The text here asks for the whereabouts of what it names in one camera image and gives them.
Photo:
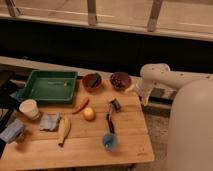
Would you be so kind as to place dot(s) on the brown bowl right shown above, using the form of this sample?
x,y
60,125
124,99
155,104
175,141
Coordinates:
x,y
120,81

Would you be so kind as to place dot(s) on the yellow banana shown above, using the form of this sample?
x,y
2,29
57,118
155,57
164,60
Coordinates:
x,y
64,129

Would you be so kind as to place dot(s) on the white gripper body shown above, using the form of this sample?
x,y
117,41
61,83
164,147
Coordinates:
x,y
144,88

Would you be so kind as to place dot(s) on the red chili pepper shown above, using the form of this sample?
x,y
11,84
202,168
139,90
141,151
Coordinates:
x,y
81,106

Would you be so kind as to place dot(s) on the brown bowl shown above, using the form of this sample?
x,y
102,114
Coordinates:
x,y
120,81
92,82

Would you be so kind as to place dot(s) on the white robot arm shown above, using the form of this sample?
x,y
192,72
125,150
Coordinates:
x,y
190,135

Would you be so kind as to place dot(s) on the grey blue towel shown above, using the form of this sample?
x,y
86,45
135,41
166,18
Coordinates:
x,y
49,122

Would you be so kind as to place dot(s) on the small black clip object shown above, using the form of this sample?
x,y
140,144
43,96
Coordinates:
x,y
115,103

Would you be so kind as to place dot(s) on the brown bowl left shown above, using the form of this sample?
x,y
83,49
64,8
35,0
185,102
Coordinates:
x,y
92,82

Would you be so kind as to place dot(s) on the black stand at left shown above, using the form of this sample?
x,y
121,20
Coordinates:
x,y
7,87

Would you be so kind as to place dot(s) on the yellow apple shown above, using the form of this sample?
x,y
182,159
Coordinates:
x,y
89,114

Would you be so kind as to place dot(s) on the white paper cup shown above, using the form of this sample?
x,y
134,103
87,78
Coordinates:
x,y
30,109

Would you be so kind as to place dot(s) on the green plastic tray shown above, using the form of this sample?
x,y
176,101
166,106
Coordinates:
x,y
50,87

